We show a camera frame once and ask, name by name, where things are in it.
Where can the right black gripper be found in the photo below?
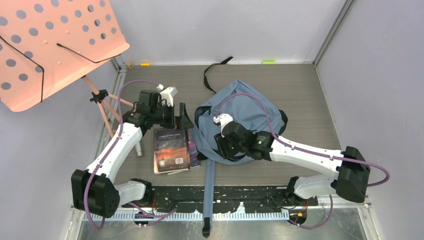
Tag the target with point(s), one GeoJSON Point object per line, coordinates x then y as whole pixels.
{"type": "Point", "coordinates": [221, 143]}

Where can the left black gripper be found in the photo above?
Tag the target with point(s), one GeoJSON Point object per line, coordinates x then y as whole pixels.
{"type": "Point", "coordinates": [182, 120]}

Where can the dark sunset cover book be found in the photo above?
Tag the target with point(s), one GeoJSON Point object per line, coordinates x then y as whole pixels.
{"type": "Point", "coordinates": [171, 153]}

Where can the light blue backpack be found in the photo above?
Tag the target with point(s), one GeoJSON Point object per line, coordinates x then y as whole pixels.
{"type": "Point", "coordinates": [252, 113]}

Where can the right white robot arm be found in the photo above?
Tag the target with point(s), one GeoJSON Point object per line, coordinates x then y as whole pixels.
{"type": "Point", "coordinates": [341, 173]}

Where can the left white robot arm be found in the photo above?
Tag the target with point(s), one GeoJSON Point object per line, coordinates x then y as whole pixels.
{"type": "Point", "coordinates": [93, 189]}

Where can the purple cover book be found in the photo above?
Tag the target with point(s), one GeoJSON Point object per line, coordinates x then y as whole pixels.
{"type": "Point", "coordinates": [192, 150]}

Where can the silver metal cylinder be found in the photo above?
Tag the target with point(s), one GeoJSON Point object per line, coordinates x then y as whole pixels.
{"type": "Point", "coordinates": [138, 149]}

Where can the yellow tape piece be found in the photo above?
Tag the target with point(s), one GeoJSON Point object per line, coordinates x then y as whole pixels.
{"type": "Point", "coordinates": [144, 64]}

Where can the green tape piece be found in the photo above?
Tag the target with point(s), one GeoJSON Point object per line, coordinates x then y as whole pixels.
{"type": "Point", "coordinates": [268, 62]}

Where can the pink perforated music stand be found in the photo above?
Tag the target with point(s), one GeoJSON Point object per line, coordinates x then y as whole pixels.
{"type": "Point", "coordinates": [46, 45]}

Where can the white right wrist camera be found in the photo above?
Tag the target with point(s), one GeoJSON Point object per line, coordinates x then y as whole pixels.
{"type": "Point", "coordinates": [222, 120]}

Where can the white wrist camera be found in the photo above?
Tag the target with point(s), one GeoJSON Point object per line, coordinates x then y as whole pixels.
{"type": "Point", "coordinates": [222, 120]}
{"type": "Point", "coordinates": [167, 95]}

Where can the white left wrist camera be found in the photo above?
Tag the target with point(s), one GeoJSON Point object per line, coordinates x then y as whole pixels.
{"type": "Point", "coordinates": [167, 95]}

